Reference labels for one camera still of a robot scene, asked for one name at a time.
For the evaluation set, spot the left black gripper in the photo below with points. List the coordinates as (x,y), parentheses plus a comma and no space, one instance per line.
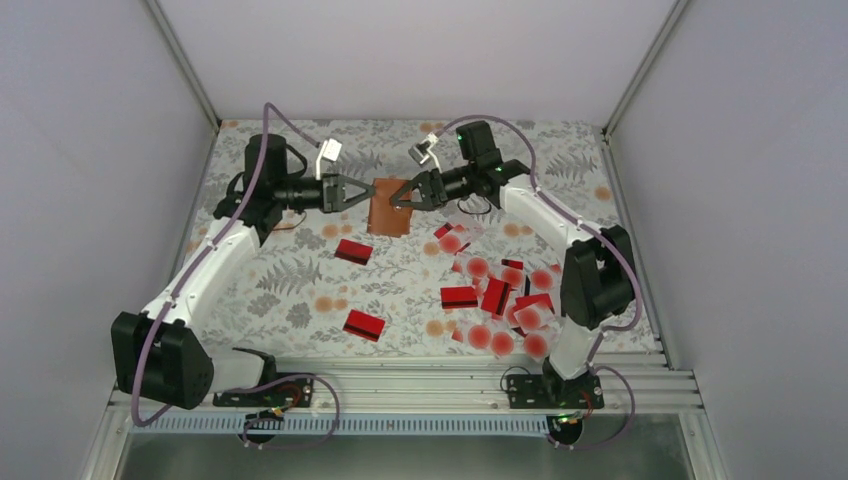
(332,192)

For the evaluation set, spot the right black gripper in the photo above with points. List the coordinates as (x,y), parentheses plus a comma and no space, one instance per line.
(436,188)

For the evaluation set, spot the brown leather card holder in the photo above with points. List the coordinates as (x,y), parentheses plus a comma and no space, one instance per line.
(384,219)

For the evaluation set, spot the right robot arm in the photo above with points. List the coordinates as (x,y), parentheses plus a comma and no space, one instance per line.
(598,272)

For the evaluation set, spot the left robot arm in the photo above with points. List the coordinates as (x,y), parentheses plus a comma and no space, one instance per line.
(157,354)

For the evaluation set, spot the red card upper left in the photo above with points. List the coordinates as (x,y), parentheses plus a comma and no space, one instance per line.
(353,251)

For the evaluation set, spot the white card red circle top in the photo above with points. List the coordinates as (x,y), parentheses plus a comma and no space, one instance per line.
(457,233)

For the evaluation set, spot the white card red circle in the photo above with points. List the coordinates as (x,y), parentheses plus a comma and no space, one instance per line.
(457,233)
(533,312)
(501,344)

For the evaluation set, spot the red card centre pile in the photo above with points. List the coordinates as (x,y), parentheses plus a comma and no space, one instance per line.
(458,297)

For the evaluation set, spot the red card lower left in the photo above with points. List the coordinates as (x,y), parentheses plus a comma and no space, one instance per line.
(364,325)

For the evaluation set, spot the red card black stripe pile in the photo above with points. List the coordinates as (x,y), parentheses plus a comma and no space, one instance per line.
(495,296)

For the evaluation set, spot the white card red circle bottom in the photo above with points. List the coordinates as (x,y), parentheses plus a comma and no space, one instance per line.
(501,344)

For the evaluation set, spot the white card red circle right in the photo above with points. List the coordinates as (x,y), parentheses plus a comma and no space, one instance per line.
(533,312)

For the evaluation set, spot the floral patterned table mat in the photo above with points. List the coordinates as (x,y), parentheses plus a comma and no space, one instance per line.
(293,299)

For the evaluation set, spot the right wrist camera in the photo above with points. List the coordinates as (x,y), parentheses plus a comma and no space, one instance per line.
(422,152)

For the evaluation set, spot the aluminium rail frame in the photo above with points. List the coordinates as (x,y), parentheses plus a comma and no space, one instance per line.
(475,385)

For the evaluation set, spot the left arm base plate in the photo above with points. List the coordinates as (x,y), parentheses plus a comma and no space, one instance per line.
(286,391)

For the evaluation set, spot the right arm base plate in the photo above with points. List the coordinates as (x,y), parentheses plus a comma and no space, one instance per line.
(535,391)

